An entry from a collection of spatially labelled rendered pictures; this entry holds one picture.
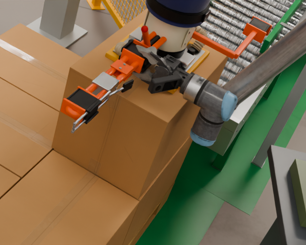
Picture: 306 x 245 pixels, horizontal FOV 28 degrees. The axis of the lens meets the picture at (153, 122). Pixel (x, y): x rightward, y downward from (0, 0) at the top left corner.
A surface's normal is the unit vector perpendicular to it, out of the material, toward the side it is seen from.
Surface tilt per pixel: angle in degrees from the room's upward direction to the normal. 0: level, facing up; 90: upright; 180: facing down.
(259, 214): 0
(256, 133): 0
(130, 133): 90
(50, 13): 90
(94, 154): 90
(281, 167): 0
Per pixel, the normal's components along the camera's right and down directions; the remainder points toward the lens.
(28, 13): 0.27, -0.73
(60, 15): -0.44, 0.49
